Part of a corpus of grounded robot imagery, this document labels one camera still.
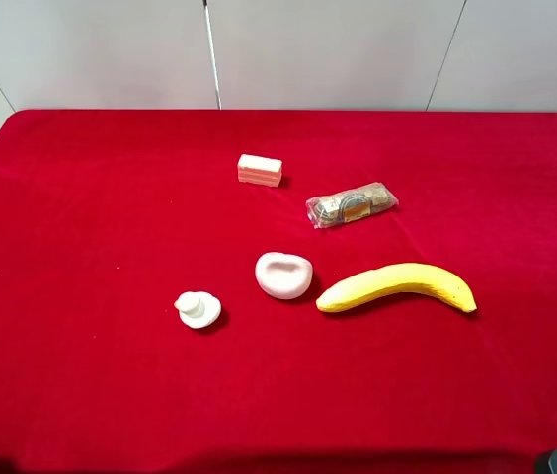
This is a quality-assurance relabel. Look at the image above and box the yellow banana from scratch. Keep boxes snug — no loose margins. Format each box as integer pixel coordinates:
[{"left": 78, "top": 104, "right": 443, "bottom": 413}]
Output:
[{"left": 316, "top": 263, "right": 477, "bottom": 313}]

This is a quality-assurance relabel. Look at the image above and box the white bowl shaped object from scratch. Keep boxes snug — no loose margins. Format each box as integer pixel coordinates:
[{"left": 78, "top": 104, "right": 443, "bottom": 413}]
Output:
[{"left": 255, "top": 252, "right": 313, "bottom": 300}]

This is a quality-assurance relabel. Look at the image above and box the wrapped snack bar packet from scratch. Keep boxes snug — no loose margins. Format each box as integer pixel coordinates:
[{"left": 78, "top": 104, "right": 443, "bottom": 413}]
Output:
[{"left": 305, "top": 182, "right": 398, "bottom": 229}]

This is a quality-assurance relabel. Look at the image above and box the layered wafer cake block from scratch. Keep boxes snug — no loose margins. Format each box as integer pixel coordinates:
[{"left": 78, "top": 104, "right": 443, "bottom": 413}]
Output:
[{"left": 237, "top": 154, "right": 282, "bottom": 187}]

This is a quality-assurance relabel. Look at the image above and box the white toy duck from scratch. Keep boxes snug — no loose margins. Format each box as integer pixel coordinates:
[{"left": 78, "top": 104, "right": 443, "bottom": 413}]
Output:
[{"left": 174, "top": 291, "right": 222, "bottom": 329}]

